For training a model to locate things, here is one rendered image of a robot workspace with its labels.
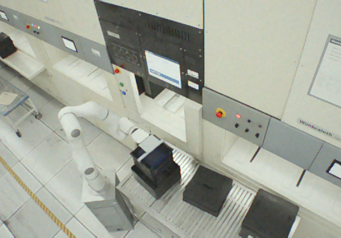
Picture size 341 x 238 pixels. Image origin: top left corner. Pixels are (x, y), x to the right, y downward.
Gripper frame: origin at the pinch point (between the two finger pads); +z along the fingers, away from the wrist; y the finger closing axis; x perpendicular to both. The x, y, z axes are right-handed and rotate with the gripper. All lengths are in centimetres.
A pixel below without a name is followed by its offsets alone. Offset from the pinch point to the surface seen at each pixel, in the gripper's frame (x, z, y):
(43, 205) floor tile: -123, -106, 93
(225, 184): -35, 46, -27
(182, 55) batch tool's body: 53, 0, -35
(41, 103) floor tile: -122, -268, 17
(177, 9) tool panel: 81, -1, -34
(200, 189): -35, 35, -11
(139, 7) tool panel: 76, -29, -31
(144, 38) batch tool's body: 55, -29, -31
